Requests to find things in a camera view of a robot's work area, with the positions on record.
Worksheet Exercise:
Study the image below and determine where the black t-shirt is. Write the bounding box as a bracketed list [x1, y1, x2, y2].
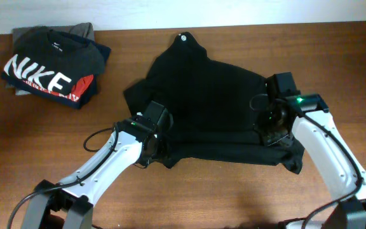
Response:
[123, 32, 304, 174]

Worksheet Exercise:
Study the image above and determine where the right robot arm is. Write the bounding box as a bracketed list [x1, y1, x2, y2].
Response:
[267, 94, 366, 228]

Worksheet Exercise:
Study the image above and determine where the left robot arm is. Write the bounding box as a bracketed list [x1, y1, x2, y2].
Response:
[16, 115, 172, 228]

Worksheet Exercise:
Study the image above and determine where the navy folded shirt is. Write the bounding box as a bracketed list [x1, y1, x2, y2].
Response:
[1, 28, 111, 109]

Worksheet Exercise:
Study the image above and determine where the red folded shirt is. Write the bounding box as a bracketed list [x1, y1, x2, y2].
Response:
[23, 75, 94, 102]

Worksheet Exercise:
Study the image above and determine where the black Nike folded shirt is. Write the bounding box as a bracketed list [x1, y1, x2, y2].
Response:
[1, 27, 105, 95]

